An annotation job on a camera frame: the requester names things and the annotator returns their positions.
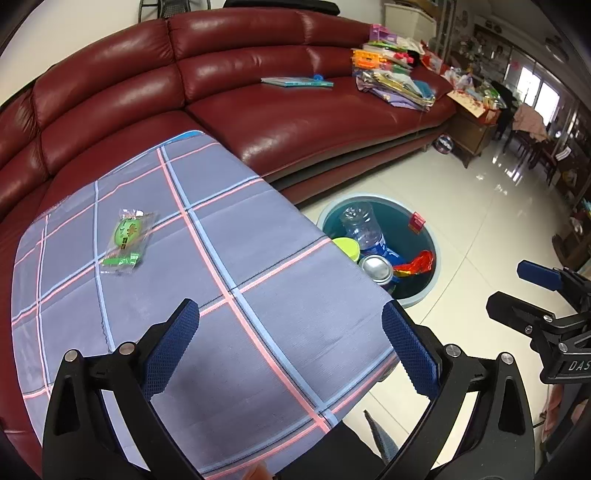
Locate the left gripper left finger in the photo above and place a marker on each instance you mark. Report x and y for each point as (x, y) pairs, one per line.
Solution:
(79, 440)

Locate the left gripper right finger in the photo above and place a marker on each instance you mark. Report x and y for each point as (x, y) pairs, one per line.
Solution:
(498, 442)

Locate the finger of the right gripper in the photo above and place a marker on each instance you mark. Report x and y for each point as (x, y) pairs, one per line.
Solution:
(526, 318)
(563, 281)

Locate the red yellow snack bag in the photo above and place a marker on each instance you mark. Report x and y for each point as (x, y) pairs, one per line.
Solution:
(421, 264)

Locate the blue plastic tray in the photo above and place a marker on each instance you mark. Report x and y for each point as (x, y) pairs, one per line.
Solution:
(393, 257)

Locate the red soda can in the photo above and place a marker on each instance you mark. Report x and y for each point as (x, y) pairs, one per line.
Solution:
(378, 268)

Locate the green lidded white bottle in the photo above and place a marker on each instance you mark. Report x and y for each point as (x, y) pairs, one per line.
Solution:
(349, 246)

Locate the clear blue label water bottle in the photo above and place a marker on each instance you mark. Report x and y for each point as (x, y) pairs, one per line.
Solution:
(360, 223)

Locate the person right hand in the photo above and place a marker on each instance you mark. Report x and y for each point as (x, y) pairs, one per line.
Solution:
(564, 401)

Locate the red label on bin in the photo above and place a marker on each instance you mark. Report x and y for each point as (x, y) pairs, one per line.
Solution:
(417, 223)

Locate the small ball under sofa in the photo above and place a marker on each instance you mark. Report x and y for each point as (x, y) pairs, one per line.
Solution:
(444, 144)

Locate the wooden side cabinet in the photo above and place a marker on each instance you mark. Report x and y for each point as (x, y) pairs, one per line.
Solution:
(472, 127)

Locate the green candy wrapper packet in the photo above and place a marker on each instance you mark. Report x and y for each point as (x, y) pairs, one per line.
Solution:
(128, 241)

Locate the blue plaid tablecloth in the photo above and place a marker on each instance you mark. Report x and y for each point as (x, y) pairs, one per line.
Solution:
(290, 333)

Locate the pile of colourful bags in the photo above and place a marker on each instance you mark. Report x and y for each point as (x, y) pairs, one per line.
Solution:
(384, 66)

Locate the teal book on sofa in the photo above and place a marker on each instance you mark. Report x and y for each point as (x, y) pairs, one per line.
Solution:
(298, 82)

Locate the dark red leather sofa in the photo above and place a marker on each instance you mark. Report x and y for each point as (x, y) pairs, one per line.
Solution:
(130, 90)

